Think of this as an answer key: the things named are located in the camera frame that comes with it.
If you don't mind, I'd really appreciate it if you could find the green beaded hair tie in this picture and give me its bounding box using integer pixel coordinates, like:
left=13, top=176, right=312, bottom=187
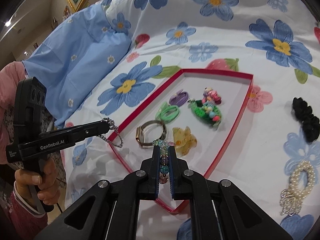
left=188, top=100, right=222, bottom=130

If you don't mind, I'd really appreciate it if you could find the light green hair tie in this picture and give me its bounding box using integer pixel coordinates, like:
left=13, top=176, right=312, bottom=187
left=155, top=101, right=181, bottom=124

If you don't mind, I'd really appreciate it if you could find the silver chain bracelet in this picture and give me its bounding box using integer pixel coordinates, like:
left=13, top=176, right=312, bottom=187
left=98, top=117, right=124, bottom=149

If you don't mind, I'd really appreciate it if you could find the colourful crystal bead bracelet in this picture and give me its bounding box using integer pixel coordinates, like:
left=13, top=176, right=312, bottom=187
left=152, top=138, right=176, bottom=185

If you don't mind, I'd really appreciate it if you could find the black velvet scrunchie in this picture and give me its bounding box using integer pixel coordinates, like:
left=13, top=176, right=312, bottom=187
left=292, top=98, right=320, bottom=143

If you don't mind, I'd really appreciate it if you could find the person's left forearm sleeve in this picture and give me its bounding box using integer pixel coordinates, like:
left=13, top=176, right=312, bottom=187
left=1, top=183, right=48, bottom=239

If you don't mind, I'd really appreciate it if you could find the pearl bracelet with brooch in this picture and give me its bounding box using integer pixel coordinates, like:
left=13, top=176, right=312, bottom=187
left=280, top=160, right=316, bottom=216

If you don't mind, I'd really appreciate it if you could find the light blue pillow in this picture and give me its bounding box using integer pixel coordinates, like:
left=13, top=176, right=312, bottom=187
left=22, top=4, right=131, bottom=127

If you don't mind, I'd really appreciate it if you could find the pink flower hair clip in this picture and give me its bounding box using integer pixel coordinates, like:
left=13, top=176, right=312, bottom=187
left=202, top=87, right=221, bottom=105

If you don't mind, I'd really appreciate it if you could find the red jewelry tray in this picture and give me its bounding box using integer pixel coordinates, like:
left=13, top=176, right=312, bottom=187
left=107, top=68, right=254, bottom=215

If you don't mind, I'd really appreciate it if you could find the floral white bedsheet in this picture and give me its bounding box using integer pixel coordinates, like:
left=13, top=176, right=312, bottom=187
left=62, top=0, right=319, bottom=239

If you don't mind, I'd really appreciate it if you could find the purple hair tie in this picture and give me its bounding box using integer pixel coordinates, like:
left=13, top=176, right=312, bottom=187
left=169, top=89, right=190, bottom=107

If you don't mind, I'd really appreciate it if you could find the amber translucent hair claw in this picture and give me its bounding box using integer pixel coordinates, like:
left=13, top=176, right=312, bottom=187
left=172, top=126, right=197, bottom=156

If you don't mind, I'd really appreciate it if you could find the person's left hand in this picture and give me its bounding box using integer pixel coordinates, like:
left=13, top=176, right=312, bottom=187
left=15, top=157, right=60, bottom=207

